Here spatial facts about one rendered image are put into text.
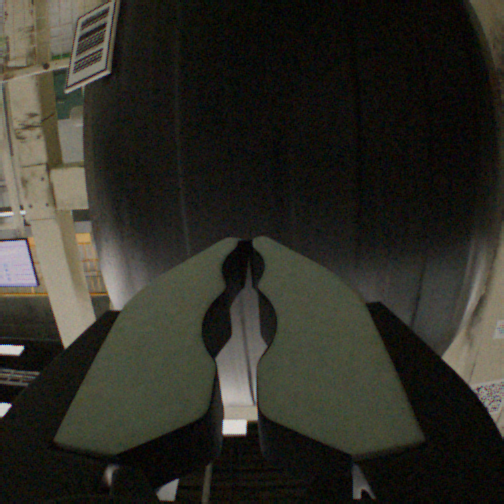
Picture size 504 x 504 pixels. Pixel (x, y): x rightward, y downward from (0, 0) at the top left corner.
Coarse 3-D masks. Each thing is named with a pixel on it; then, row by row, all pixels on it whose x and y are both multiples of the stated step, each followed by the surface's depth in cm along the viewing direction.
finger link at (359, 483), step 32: (384, 320) 8; (416, 352) 8; (416, 384) 7; (448, 384) 7; (416, 416) 6; (448, 416) 6; (480, 416) 6; (448, 448) 5; (480, 448) 5; (384, 480) 5; (416, 480) 5; (448, 480) 5; (480, 480) 5
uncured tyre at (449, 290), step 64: (128, 0) 21; (192, 0) 20; (256, 0) 20; (320, 0) 20; (384, 0) 20; (448, 0) 20; (128, 64) 21; (192, 64) 20; (256, 64) 20; (320, 64) 20; (384, 64) 20; (448, 64) 20; (128, 128) 21; (192, 128) 20; (256, 128) 20; (320, 128) 20; (384, 128) 20; (448, 128) 20; (128, 192) 22; (192, 192) 21; (256, 192) 21; (320, 192) 21; (384, 192) 21; (448, 192) 21; (128, 256) 23; (192, 256) 23; (320, 256) 22; (384, 256) 22; (448, 256) 22; (256, 320) 25; (448, 320) 25
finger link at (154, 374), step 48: (240, 240) 12; (144, 288) 10; (192, 288) 10; (240, 288) 12; (144, 336) 8; (192, 336) 8; (96, 384) 7; (144, 384) 7; (192, 384) 7; (96, 432) 6; (144, 432) 6; (192, 432) 7
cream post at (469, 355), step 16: (480, 0) 35; (496, 0) 32; (480, 16) 36; (496, 16) 33; (496, 32) 34; (496, 48) 35; (496, 64) 35; (496, 256) 43; (496, 272) 44; (496, 288) 45; (480, 304) 46; (496, 304) 46; (480, 320) 46; (496, 320) 46; (464, 336) 49; (480, 336) 47; (448, 352) 54; (464, 352) 49; (480, 352) 48; (496, 352) 49; (464, 368) 50; (480, 368) 50; (496, 368) 50; (496, 416) 54
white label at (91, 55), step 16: (112, 0) 22; (80, 16) 23; (96, 16) 22; (112, 16) 21; (80, 32) 23; (96, 32) 22; (112, 32) 21; (80, 48) 22; (96, 48) 22; (112, 48) 21; (80, 64) 22; (96, 64) 21; (80, 80) 22
